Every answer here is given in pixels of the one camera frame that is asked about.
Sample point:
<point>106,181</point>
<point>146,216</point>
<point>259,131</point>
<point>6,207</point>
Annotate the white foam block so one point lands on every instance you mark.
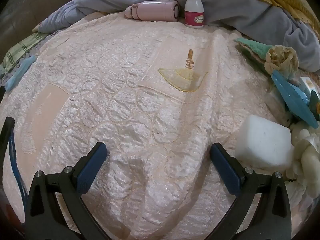
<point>262,140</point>

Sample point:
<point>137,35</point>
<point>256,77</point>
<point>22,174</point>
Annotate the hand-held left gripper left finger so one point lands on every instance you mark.
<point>91,165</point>

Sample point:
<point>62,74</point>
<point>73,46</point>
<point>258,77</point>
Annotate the white pill bottle pink label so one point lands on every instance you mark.
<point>193,7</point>

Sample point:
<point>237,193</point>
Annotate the blue plastic packet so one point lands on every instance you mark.
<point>292,97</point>

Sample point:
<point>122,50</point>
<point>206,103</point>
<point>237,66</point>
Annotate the grey blue blanket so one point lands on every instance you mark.
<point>250,17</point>

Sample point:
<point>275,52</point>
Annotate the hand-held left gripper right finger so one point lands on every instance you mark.
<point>225,170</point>

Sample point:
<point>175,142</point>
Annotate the pink thermos bottle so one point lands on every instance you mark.
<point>155,10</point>

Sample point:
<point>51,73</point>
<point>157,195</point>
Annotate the green plaid cloth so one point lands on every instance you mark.
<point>20,50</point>

